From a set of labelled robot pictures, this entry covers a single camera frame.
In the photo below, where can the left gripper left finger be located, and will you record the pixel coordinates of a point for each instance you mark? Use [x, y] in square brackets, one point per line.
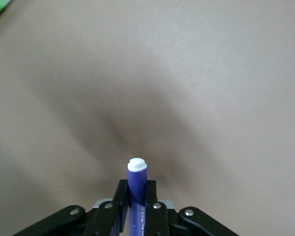
[105, 216]

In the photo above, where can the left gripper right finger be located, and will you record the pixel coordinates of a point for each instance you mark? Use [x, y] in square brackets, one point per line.
[157, 218]

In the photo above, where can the purple pen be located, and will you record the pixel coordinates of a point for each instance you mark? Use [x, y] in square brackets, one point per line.
[137, 186]

